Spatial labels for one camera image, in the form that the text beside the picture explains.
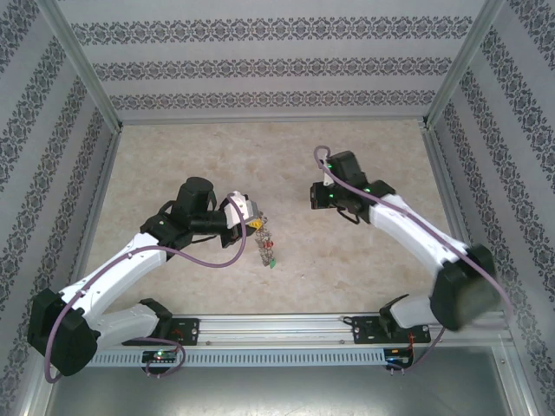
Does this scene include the large keyring with wire loops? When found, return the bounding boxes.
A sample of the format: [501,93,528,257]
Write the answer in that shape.
[255,214,278,269]

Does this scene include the small circuit board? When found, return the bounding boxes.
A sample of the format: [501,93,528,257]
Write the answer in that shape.
[385,346,415,363]
[141,349,179,363]

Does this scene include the grey metal sheet panel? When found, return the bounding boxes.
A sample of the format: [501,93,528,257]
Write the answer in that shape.
[42,366,519,416]

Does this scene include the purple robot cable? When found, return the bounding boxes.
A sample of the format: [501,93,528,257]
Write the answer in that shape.
[311,145,513,376]
[42,193,248,385]

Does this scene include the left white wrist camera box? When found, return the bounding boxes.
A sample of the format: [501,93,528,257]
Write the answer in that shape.
[225,190,261,229]

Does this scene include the aluminium back rail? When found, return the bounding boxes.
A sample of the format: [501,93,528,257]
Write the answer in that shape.
[116,113,430,127]

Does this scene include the aluminium side rail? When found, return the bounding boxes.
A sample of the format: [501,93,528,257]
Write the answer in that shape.
[58,127,125,315]
[422,125,493,312]

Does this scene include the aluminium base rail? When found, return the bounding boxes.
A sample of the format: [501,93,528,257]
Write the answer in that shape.
[86,310,508,348]

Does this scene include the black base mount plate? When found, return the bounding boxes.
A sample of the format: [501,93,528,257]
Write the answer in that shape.
[166,317,201,347]
[351,315,431,346]

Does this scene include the slotted grey cable duct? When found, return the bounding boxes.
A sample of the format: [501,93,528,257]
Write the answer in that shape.
[88,349,387,367]

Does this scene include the aluminium frame post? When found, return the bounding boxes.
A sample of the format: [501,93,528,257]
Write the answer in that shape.
[33,0,125,131]
[422,0,507,131]

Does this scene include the aluminium frame bar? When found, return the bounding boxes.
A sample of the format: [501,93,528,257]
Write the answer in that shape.
[493,346,537,416]
[16,376,53,416]

